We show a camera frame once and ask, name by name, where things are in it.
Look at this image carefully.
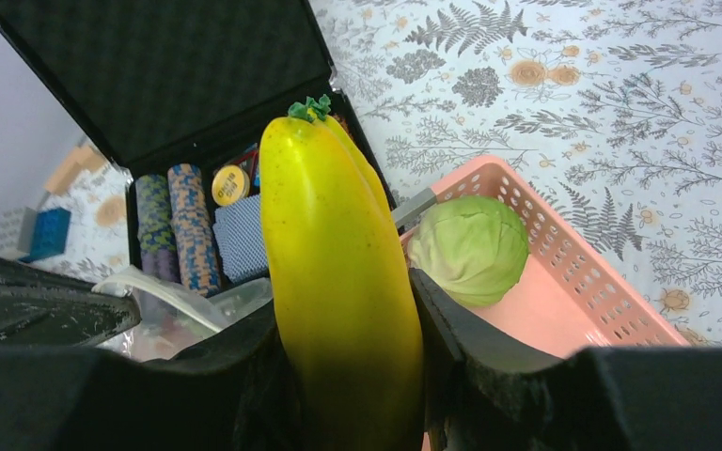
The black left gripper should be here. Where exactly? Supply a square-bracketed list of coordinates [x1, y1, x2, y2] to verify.
[0, 257, 141, 346]

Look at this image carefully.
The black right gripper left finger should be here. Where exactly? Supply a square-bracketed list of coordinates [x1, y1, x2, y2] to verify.
[0, 305, 302, 450]

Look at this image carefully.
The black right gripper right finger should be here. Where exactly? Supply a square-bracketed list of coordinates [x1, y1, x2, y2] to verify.
[409, 270, 722, 450]

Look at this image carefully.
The clear zip top bag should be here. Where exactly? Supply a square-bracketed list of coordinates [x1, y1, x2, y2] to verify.
[92, 266, 273, 362]

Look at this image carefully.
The yellow toy banana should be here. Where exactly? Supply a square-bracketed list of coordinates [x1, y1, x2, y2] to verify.
[259, 96, 425, 450]

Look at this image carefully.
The blue brick by case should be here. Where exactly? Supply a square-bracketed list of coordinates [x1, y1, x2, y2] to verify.
[19, 207, 71, 263]

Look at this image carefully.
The pink perforated plastic basket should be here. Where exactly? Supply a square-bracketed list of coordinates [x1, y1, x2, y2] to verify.
[393, 156, 684, 359]

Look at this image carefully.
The blue playing card deck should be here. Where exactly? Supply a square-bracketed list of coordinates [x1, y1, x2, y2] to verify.
[212, 195, 268, 284]

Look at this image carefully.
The green toy cabbage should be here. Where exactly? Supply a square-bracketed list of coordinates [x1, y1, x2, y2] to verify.
[406, 195, 530, 308]

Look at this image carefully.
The yellow dealer chip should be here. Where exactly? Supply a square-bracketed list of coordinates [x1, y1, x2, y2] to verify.
[211, 164, 250, 207]

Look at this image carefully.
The black poker chip case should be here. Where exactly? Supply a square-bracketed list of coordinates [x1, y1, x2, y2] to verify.
[0, 0, 400, 300]

